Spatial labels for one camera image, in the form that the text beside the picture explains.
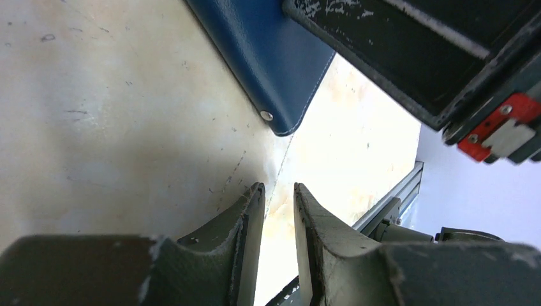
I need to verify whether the aluminium frame post right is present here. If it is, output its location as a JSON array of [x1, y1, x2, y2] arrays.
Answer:
[[352, 161, 424, 232]]

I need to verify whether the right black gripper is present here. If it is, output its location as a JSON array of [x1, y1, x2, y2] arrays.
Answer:
[[282, 0, 540, 165]]

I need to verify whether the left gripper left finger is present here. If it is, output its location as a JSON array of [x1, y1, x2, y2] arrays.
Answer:
[[1, 182, 265, 305]]

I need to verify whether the navy leather card holder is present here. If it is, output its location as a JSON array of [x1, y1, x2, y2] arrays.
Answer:
[[187, 0, 335, 136]]

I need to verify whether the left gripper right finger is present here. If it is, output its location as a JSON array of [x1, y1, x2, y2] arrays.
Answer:
[[294, 183, 540, 305]]

